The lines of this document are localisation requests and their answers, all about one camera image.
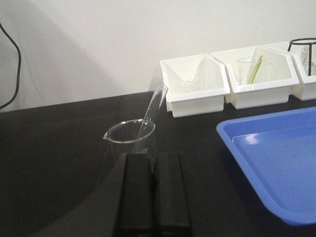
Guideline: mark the left white storage bin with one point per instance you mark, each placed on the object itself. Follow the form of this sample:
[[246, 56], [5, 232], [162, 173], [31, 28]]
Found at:
[[196, 85]]

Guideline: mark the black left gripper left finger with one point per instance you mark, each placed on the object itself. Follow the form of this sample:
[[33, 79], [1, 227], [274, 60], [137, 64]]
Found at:
[[137, 196]]

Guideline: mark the white storage bin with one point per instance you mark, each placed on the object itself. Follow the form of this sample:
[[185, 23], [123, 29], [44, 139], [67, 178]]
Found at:
[[280, 80], [196, 85], [306, 89]]

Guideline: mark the blue plastic tray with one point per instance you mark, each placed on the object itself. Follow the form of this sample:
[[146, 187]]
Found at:
[[277, 154]]

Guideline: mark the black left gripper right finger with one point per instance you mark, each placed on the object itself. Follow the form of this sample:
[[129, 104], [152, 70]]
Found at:
[[171, 208]]

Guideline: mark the glass beaker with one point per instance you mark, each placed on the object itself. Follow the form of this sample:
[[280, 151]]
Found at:
[[135, 136]]

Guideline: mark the glass test tube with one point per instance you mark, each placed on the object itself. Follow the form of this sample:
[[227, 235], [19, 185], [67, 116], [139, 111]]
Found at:
[[150, 116]]

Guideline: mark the right white storage bin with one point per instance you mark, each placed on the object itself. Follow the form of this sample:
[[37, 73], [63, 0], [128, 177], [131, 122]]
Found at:
[[306, 89]]

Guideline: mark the beaker with green yellow sticks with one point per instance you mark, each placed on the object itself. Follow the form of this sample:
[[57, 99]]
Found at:
[[252, 69]]

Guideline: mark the middle white storage bin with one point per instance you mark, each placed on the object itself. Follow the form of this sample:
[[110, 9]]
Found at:
[[280, 80]]

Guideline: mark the black metal tripod stand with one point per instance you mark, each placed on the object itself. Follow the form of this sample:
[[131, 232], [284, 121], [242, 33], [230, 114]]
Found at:
[[306, 54]]

